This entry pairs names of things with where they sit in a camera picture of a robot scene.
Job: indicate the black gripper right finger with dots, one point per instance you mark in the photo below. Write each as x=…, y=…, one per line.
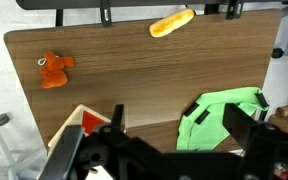
x=237, y=121

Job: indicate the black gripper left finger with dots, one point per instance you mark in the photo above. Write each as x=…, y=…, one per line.
x=118, y=116

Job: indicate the light wooden box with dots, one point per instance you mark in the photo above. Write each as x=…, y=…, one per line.
x=72, y=117

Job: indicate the wooden blocks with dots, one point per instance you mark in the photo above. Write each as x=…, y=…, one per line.
x=285, y=116

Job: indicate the orange plush toy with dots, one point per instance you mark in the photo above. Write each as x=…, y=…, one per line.
x=54, y=71

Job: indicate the yellow plush bread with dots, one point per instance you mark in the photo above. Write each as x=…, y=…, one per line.
x=170, y=23

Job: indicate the white office chair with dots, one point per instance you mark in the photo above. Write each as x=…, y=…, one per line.
x=5, y=146

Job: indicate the black perforated mounting board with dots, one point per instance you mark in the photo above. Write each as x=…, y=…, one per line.
x=84, y=3

